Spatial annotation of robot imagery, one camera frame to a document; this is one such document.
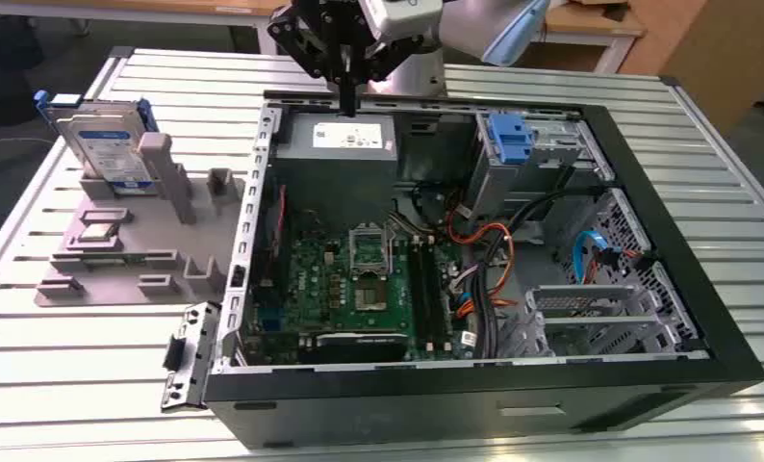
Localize metal optical drive cage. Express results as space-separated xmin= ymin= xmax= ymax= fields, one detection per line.
xmin=467 ymin=110 xmax=612 ymax=222

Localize silver CPU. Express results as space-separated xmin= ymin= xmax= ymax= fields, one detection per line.
xmin=79 ymin=224 xmax=120 ymax=242

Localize CPU socket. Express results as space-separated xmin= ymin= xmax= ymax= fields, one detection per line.
xmin=352 ymin=281 xmax=404 ymax=314

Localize blue SATA wire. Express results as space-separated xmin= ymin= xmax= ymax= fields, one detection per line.
xmin=572 ymin=230 xmax=612 ymax=285

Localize green motherboard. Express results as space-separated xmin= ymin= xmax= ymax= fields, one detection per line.
xmin=244 ymin=230 xmax=478 ymax=365

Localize black office chair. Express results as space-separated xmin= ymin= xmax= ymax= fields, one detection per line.
xmin=0 ymin=13 xmax=46 ymax=127

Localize orange power wires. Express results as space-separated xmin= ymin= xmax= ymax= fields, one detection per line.
xmin=444 ymin=223 xmax=516 ymax=319

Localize grey expansion card retainer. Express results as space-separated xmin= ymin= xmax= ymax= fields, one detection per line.
xmin=159 ymin=300 xmax=224 ymax=415

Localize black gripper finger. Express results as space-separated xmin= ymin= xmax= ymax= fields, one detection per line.
xmin=264 ymin=7 xmax=350 ymax=118
xmin=348 ymin=36 xmax=443 ymax=118

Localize black graphics card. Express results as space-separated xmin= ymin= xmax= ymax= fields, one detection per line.
xmin=299 ymin=330 xmax=411 ymax=365

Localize metal socket cover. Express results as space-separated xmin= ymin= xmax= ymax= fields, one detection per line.
xmin=347 ymin=224 xmax=396 ymax=280

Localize power supply wire bundle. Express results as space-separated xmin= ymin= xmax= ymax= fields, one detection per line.
xmin=386 ymin=209 xmax=450 ymax=237

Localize black open PC case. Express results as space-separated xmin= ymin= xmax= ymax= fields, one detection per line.
xmin=199 ymin=89 xmax=764 ymax=451

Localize blue drive bay latch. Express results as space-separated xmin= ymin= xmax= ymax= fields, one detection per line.
xmin=486 ymin=113 xmax=535 ymax=165

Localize black cable bundle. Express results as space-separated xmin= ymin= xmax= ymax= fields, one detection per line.
xmin=468 ymin=185 xmax=619 ymax=360

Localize brown wooden cabinet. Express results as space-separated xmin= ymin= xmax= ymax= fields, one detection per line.
xmin=623 ymin=0 xmax=764 ymax=141

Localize green RAM stick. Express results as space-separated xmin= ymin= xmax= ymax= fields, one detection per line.
xmin=78 ymin=253 xmax=148 ymax=267

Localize black RAM slot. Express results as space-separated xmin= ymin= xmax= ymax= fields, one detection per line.
xmin=408 ymin=236 xmax=434 ymax=351

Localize disk power wire black plug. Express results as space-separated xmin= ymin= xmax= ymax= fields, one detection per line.
xmin=595 ymin=244 xmax=662 ymax=273

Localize grey parts rack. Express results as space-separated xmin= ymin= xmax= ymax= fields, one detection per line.
xmin=32 ymin=133 xmax=247 ymax=307

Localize hard disk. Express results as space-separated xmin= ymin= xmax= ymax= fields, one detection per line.
xmin=32 ymin=90 xmax=160 ymax=196

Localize metal disk bay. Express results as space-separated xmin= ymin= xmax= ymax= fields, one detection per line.
xmin=504 ymin=283 xmax=703 ymax=360

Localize grey power supply unit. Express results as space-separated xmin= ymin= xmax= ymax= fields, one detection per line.
xmin=270 ymin=113 xmax=399 ymax=227

